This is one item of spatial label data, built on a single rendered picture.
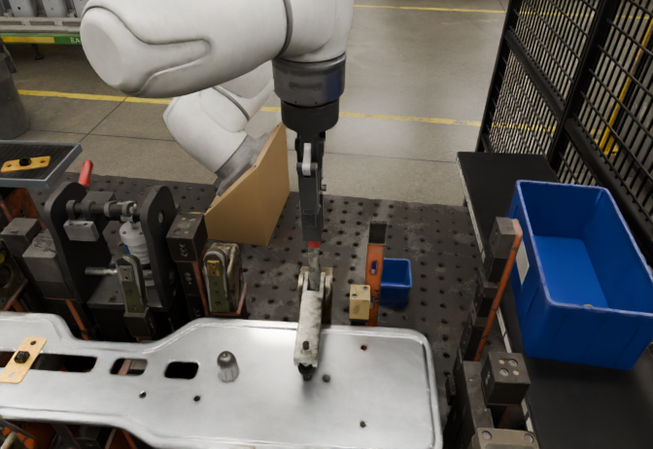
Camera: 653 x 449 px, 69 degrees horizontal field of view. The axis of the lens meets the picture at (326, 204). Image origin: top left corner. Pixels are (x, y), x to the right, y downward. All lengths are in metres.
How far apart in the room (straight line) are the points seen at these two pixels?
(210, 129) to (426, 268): 0.72
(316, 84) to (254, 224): 0.87
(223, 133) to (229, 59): 0.93
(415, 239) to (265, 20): 1.10
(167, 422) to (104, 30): 0.56
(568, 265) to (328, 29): 0.67
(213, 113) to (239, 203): 0.26
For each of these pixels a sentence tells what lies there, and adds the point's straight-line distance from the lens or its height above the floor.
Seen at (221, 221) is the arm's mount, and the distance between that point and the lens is 1.42.
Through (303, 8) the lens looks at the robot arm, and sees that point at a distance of 0.50.
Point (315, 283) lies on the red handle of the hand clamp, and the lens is 0.82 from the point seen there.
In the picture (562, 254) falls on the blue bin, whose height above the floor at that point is 1.03.
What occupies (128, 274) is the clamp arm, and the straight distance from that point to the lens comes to 0.89.
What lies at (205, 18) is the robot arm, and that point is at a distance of 0.43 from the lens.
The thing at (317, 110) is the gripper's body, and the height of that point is 1.41.
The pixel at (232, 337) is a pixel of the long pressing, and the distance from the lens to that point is 0.85.
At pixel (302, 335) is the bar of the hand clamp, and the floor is 1.07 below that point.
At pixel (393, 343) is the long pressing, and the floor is 1.00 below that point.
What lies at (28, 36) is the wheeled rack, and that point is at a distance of 5.07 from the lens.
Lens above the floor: 1.68
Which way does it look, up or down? 38 degrees down
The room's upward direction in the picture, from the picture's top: straight up
